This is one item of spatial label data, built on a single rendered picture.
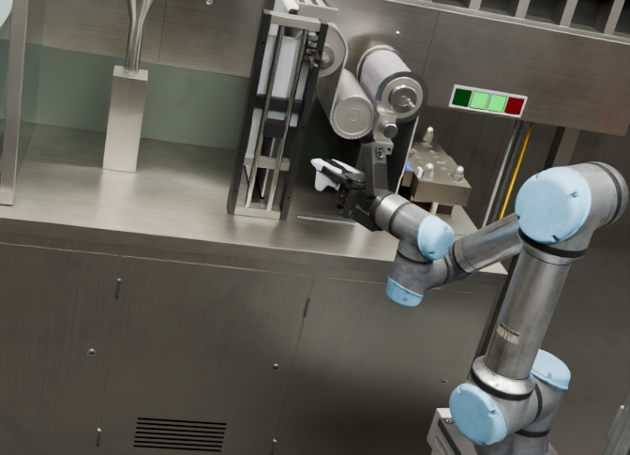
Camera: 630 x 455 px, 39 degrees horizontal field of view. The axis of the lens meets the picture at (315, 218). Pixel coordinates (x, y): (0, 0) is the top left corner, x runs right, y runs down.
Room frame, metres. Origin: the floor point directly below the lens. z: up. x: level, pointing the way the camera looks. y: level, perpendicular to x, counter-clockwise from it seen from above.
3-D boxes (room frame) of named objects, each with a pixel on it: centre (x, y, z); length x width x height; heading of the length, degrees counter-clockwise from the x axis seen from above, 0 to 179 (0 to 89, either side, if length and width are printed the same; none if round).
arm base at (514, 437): (1.48, -0.49, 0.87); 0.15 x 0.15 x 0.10
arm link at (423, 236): (1.56, -0.21, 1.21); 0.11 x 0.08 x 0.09; 47
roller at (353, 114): (2.43, -0.01, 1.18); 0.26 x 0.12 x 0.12; 14
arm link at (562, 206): (1.38, -0.40, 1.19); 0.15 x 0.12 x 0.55; 137
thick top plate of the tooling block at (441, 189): (2.54, -0.29, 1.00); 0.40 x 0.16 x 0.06; 14
